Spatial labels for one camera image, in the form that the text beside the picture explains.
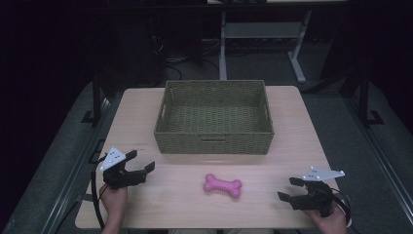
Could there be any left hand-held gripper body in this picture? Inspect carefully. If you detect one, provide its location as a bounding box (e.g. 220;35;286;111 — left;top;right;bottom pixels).
98;146;147;191

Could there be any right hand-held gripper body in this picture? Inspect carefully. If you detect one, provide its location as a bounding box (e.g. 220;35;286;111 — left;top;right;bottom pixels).
289;166;346;218

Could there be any pink bone toy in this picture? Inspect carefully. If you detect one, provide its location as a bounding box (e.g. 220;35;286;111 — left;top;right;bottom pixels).
203;173;244;200

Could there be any green woven basket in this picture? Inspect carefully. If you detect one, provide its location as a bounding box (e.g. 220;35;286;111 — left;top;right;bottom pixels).
153;79;276;156

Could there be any person's left hand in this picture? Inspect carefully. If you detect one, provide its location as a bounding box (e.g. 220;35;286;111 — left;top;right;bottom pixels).
99;183;129;225

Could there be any person's right hand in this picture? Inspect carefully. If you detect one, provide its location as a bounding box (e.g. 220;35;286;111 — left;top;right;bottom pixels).
303;206;349;234

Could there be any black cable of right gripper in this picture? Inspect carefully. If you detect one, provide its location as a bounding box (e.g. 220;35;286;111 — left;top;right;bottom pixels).
330;187;354;228

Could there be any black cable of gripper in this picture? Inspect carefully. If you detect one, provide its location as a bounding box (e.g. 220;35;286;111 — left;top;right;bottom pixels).
330;187;354;228
91;155;109;230

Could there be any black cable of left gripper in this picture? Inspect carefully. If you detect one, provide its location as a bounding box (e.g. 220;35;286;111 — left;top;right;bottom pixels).
91;155;109;230

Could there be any aluminium rail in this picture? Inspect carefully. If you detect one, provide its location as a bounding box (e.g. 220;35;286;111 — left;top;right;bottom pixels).
343;96;413;225
40;97;113;234

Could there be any black metal post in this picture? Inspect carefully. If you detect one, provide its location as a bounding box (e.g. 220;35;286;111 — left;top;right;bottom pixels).
81;75;102;127
357;68;386;129

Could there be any bundle of floor cables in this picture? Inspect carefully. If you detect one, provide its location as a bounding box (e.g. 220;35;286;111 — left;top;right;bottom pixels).
152;33;222;82

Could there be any grey metal desk frame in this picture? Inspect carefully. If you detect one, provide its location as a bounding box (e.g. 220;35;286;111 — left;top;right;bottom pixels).
207;0;349;84

